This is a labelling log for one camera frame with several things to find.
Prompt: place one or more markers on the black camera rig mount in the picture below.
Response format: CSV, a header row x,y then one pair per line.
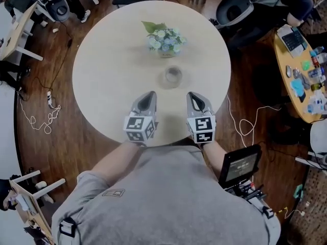
x,y
249,190

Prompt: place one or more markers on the white power strip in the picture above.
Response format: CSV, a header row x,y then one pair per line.
x,y
49,98

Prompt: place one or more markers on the black monitor screen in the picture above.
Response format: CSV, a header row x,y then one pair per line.
x,y
240,166

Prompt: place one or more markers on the light wooden desk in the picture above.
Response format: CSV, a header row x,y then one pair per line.
x,y
15,34
30,200

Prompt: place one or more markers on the person's left forearm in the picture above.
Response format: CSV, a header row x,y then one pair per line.
x,y
115,159

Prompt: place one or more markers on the black keyboard on gray pouch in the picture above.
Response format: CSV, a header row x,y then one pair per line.
x,y
292,39

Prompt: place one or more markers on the potted blue white flowers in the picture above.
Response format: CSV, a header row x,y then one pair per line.
x,y
166,41

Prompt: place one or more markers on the person's gray shirt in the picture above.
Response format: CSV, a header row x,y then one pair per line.
x,y
163,200

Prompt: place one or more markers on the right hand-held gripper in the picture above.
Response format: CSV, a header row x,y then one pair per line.
x,y
203,126

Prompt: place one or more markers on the person's right forearm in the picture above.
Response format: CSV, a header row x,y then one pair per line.
x,y
214,157

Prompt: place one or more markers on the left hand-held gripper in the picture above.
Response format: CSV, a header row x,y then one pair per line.
x,y
140,126

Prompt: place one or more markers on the gray office chair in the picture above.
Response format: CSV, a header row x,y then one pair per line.
x,y
233,8
58,8

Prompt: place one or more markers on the oval wooden side table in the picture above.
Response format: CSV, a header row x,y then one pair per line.
x,y
287,91

